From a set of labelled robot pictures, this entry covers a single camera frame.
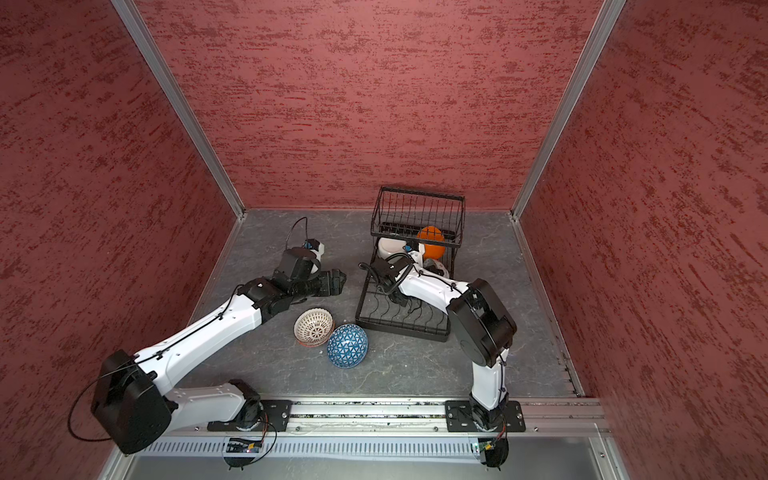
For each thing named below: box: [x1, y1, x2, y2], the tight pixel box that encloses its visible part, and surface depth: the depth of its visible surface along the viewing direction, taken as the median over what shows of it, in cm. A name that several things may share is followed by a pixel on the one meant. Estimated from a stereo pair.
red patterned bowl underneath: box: [293, 306, 335, 348], surface depth 88 cm
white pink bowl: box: [377, 237, 407, 260], surface depth 102 cm
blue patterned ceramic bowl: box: [327, 323, 369, 369], surface depth 84 cm
